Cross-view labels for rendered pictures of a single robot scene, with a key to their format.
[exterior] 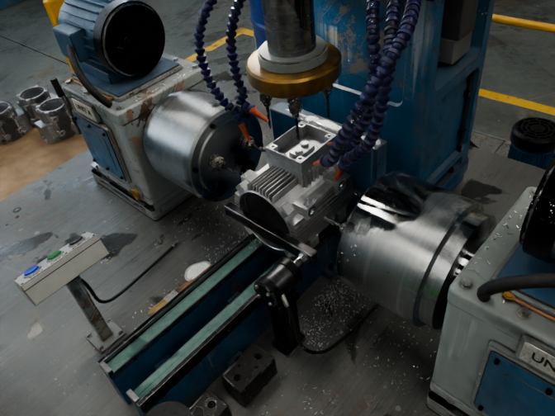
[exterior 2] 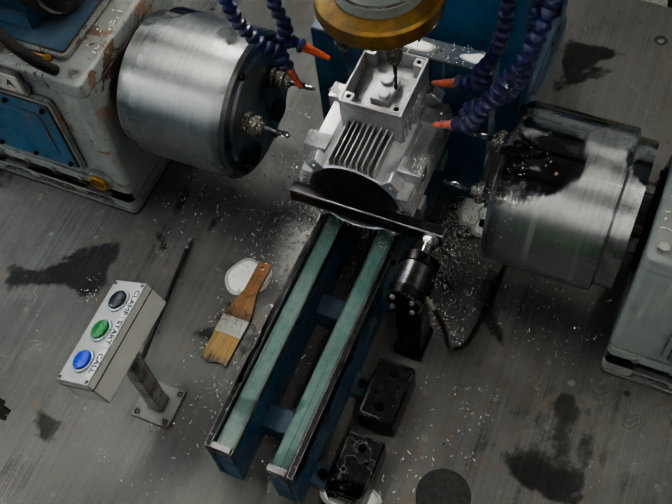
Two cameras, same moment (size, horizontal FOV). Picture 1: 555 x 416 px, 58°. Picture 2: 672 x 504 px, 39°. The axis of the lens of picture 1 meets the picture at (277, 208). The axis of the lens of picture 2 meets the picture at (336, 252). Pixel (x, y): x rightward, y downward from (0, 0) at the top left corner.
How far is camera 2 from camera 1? 0.57 m
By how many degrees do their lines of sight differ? 20
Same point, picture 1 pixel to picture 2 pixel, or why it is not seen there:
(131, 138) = (98, 111)
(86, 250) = (141, 309)
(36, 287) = (104, 380)
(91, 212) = (19, 223)
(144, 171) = (116, 150)
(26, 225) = not seen: outside the picture
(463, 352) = (657, 312)
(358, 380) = (515, 364)
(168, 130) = (170, 94)
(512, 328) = not seen: outside the picture
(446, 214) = (615, 160)
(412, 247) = (585, 210)
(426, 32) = not seen: outside the picture
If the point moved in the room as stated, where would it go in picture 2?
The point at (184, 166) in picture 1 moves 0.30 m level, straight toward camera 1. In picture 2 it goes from (212, 144) to (327, 274)
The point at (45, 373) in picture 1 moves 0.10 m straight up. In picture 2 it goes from (102, 477) to (82, 457)
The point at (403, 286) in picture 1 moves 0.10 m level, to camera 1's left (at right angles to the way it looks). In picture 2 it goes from (579, 256) to (516, 286)
